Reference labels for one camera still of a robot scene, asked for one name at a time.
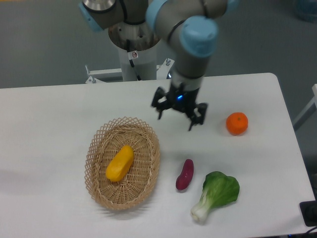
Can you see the woven wicker basket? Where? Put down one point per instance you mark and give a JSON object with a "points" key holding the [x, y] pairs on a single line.
{"points": [[141, 178]]}

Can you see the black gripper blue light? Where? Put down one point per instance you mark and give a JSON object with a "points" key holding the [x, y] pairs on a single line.
{"points": [[182, 101]]}

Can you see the white table leg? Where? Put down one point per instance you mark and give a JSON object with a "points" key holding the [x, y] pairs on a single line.
{"points": [[307, 111]]}

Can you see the purple sweet potato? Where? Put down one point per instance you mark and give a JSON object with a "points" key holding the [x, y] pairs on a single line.
{"points": [[186, 175]]}

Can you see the black device at table edge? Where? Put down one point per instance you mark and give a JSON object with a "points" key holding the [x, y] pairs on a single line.
{"points": [[309, 212]]}

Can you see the orange tangerine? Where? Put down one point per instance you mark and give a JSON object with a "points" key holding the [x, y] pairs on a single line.
{"points": [[237, 123]]}

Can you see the yellow mango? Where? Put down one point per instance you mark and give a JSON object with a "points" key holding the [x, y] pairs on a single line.
{"points": [[120, 164]]}

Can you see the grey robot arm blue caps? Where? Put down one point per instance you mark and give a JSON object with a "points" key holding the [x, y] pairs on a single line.
{"points": [[187, 26]]}

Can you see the green bok choy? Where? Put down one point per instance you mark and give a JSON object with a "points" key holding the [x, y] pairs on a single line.
{"points": [[218, 190]]}

